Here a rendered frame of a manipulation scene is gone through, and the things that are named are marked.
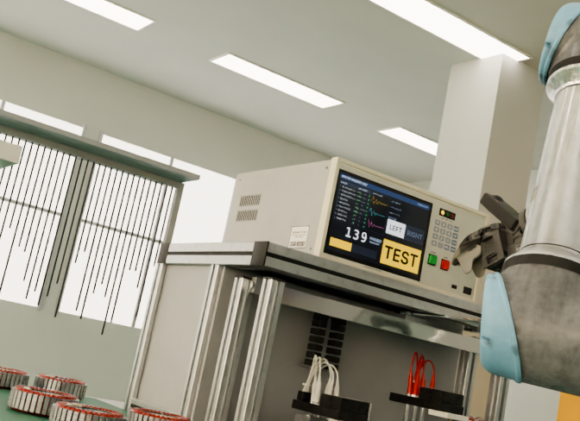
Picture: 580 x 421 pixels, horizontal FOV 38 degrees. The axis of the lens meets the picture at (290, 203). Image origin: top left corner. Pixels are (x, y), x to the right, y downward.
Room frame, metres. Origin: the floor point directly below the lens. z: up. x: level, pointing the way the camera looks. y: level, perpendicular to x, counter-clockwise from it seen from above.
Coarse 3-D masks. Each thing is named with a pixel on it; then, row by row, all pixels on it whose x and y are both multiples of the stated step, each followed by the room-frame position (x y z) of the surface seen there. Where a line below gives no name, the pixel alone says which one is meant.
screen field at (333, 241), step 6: (330, 240) 1.60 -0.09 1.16; (336, 240) 1.61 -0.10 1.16; (336, 246) 1.61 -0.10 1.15; (342, 246) 1.62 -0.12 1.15; (348, 246) 1.63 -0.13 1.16; (354, 246) 1.63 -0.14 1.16; (360, 246) 1.64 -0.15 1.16; (354, 252) 1.64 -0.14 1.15; (360, 252) 1.64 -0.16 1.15; (366, 252) 1.65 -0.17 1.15; (372, 252) 1.66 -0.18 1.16
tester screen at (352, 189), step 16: (352, 192) 1.62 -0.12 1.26; (368, 192) 1.64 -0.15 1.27; (384, 192) 1.66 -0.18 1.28; (336, 208) 1.60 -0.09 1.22; (352, 208) 1.62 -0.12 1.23; (368, 208) 1.64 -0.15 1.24; (384, 208) 1.67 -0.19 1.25; (400, 208) 1.69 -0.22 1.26; (416, 208) 1.71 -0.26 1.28; (336, 224) 1.61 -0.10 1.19; (352, 224) 1.63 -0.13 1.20; (368, 224) 1.65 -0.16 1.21; (384, 224) 1.67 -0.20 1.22; (416, 224) 1.71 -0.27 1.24; (352, 240) 1.63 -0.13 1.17; (368, 240) 1.65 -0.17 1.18; (400, 240) 1.70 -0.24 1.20; (352, 256) 1.63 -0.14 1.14
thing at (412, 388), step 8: (416, 352) 1.79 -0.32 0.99; (424, 360) 1.78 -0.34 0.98; (416, 368) 1.81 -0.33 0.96; (424, 368) 1.76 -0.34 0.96; (432, 368) 1.78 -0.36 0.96; (408, 376) 1.78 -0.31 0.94; (416, 376) 1.75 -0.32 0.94; (424, 376) 1.76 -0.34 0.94; (432, 376) 1.78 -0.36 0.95; (408, 384) 1.78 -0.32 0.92; (416, 384) 1.75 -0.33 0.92; (424, 384) 1.76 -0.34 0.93; (432, 384) 1.77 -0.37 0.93; (408, 392) 1.78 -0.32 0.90; (416, 392) 1.75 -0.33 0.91
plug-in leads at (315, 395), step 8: (320, 360) 1.63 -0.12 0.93; (312, 368) 1.66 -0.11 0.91; (320, 368) 1.62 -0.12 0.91; (336, 368) 1.65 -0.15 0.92; (312, 376) 1.66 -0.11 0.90; (320, 376) 1.62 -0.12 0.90; (304, 384) 1.66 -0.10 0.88; (312, 384) 1.65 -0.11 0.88; (320, 384) 1.62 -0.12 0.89; (328, 384) 1.66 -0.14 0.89; (336, 384) 1.64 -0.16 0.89; (304, 392) 1.66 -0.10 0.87; (312, 392) 1.64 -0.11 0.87; (328, 392) 1.63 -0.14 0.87; (336, 392) 1.64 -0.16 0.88; (304, 400) 1.66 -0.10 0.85; (312, 400) 1.64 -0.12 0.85
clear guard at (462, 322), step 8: (400, 312) 1.77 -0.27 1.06; (408, 312) 1.75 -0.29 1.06; (416, 312) 1.73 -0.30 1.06; (432, 320) 1.78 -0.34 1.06; (440, 320) 1.74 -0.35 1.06; (448, 320) 1.71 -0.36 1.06; (456, 320) 1.67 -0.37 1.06; (464, 320) 1.64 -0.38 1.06; (472, 320) 1.61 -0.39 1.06; (480, 320) 1.58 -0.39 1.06; (456, 328) 1.85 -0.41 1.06; (464, 328) 1.80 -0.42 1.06; (472, 328) 1.77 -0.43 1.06; (480, 328) 1.73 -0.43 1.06
